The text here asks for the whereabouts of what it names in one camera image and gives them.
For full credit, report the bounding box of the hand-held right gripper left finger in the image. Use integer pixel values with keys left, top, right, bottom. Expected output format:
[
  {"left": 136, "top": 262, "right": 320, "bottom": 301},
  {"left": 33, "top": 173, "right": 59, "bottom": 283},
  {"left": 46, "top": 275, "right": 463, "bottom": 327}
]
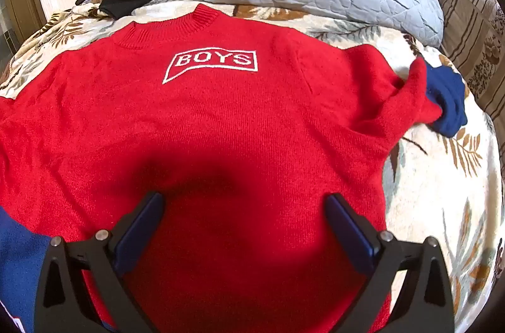
[{"left": 33, "top": 192, "right": 165, "bottom": 333}]

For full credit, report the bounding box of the wooden cabinet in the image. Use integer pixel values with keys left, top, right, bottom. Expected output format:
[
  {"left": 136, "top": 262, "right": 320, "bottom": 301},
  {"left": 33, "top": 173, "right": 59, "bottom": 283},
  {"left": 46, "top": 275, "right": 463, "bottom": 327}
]
[{"left": 0, "top": 0, "right": 52, "bottom": 56}]

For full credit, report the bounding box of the red and blue knit sweater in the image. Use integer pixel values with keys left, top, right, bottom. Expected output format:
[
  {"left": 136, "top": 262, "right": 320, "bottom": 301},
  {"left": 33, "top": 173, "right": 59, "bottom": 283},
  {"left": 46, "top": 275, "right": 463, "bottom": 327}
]
[{"left": 0, "top": 4, "right": 468, "bottom": 333}]

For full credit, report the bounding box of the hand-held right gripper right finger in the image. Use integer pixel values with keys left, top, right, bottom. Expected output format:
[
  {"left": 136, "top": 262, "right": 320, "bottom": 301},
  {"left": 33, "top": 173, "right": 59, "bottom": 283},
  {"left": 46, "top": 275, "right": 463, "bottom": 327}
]
[{"left": 324, "top": 193, "right": 457, "bottom": 333}]

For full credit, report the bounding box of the leaf print fleece blanket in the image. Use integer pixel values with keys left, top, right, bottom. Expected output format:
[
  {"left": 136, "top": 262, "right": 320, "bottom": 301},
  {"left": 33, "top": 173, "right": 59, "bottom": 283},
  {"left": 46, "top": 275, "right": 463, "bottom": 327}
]
[{"left": 0, "top": 0, "right": 505, "bottom": 333}]

